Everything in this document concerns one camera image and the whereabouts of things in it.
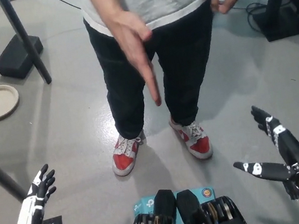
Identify black floor cables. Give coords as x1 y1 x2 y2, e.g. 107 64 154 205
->
230 0 262 37

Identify thin black cable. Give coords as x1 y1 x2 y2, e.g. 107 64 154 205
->
44 0 83 15

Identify black robot torso blocks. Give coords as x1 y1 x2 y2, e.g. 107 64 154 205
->
119 176 250 224

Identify slanted black pole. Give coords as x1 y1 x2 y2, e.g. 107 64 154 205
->
0 0 53 90

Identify person's right hand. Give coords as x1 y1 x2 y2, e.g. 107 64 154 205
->
102 6 165 113

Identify teal cardboard box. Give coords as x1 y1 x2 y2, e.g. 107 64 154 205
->
131 185 221 224

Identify person's left red white sneaker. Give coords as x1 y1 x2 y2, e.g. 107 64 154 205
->
167 111 215 165

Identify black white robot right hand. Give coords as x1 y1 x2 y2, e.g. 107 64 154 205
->
224 98 299 212

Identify person's right red white sneaker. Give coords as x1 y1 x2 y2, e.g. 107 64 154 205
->
107 129 152 178

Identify person's red white sneaker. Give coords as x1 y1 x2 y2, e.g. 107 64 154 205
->
107 129 152 178
167 111 215 165

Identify person in grey shirt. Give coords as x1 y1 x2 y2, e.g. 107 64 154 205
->
79 0 236 145

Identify black foam block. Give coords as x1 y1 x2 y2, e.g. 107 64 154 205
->
0 29 48 83

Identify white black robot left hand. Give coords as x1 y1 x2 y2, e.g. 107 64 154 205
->
1 162 64 224

